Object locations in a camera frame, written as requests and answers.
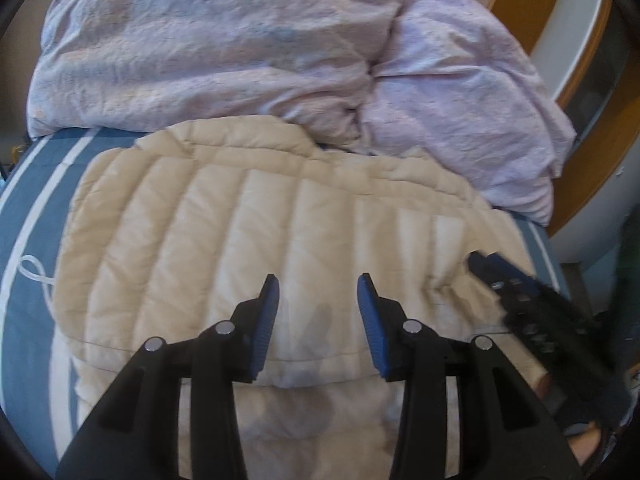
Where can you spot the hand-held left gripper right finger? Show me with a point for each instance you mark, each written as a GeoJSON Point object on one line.
{"type": "Point", "coordinates": [371, 320]}

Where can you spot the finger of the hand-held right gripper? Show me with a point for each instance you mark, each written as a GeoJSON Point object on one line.
{"type": "Point", "coordinates": [492, 271]}

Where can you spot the blue white striped bed sheet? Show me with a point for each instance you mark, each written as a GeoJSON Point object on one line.
{"type": "Point", "coordinates": [30, 240]}

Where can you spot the lilac crumpled duvet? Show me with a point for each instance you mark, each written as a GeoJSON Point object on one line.
{"type": "Point", "coordinates": [210, 45]}

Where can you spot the beige puffer jacket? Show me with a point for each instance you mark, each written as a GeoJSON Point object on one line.
{"type": "Point", "coordinates": [260, 220]}

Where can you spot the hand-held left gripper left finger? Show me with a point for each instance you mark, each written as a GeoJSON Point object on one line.
{"type": "Point", "coordinates": [267, 310]}

